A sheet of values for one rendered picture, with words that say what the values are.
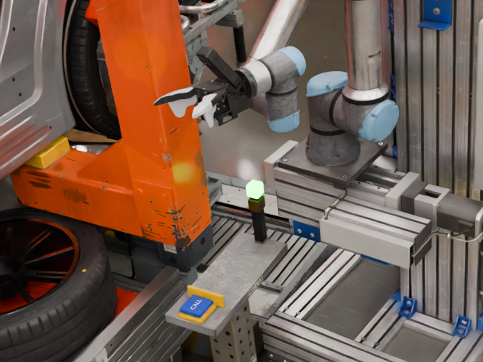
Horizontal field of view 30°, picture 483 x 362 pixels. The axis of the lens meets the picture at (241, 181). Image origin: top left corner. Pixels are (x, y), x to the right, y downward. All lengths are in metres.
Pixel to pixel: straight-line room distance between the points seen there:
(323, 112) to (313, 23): 3.11
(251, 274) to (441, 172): 0.63
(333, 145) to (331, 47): 2.72
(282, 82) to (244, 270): 0.82
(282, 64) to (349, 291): 1.12
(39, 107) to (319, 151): 0.92
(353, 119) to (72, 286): 0.97
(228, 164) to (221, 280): 1.48
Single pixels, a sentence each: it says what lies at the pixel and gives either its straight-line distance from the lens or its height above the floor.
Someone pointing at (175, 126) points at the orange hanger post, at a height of 0.91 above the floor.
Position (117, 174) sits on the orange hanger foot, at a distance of 2.73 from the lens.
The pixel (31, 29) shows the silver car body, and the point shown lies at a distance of 2.84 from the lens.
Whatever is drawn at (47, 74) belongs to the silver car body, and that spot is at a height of 0.97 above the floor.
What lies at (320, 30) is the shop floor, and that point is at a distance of 5.35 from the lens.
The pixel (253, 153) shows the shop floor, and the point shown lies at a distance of 4.15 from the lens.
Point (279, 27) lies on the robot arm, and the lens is 2.18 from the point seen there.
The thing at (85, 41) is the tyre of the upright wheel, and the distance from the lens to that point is 2.97.
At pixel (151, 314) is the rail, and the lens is 2.79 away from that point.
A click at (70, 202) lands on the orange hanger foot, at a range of 2.91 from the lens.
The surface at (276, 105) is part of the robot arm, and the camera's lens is 2.08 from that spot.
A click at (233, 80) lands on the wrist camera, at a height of 1.25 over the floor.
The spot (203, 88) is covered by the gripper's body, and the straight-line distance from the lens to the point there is 1.96.
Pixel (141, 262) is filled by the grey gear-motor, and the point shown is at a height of 0.22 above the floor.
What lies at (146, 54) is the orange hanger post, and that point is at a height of 1.16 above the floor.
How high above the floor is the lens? 2.10
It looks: 32 degrees down
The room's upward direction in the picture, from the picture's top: 8 degrees counter-clockwise
